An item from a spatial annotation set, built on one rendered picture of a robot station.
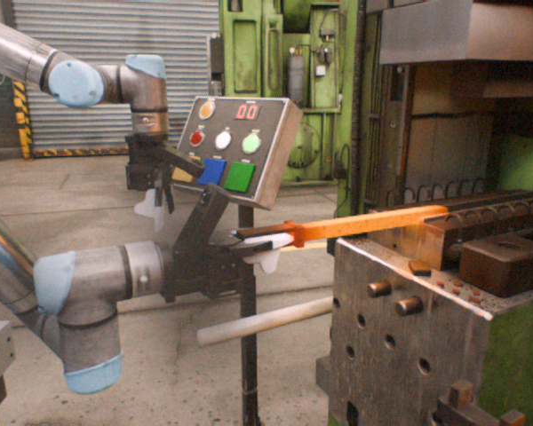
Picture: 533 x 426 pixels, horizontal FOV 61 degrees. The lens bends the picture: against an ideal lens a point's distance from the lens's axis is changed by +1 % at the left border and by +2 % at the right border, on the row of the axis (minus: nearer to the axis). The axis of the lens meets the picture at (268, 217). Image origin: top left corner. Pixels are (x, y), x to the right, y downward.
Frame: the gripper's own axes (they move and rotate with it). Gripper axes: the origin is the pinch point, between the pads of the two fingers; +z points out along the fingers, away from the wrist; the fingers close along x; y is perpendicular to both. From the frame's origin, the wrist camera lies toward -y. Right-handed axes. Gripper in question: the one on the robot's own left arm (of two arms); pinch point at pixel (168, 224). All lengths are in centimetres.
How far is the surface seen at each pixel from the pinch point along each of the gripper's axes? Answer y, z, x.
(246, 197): -17.2, -2.9, -12.2
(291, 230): -25.7, -7.8, 29.1
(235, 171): -14.5, -8.4, -17.4
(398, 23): -46, -40, 9
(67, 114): 309, 21, -699
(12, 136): 396, 55, -681
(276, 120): -25.0, -21.1, -19.5
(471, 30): -53, -37, 23
